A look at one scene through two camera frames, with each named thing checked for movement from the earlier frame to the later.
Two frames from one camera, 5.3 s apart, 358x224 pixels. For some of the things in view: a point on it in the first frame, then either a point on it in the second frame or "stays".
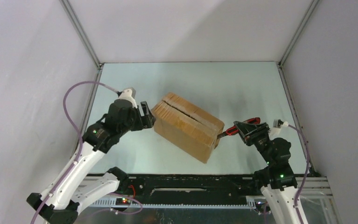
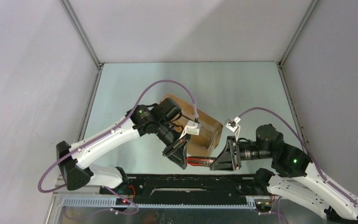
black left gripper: (148, 121) → (176, 154)
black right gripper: (249, 132) → (227, 158)
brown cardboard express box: (185, 128) stays
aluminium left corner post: (80, 31) stays
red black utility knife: (235, 129) → (204, 161)
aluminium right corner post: (298, 32) stays
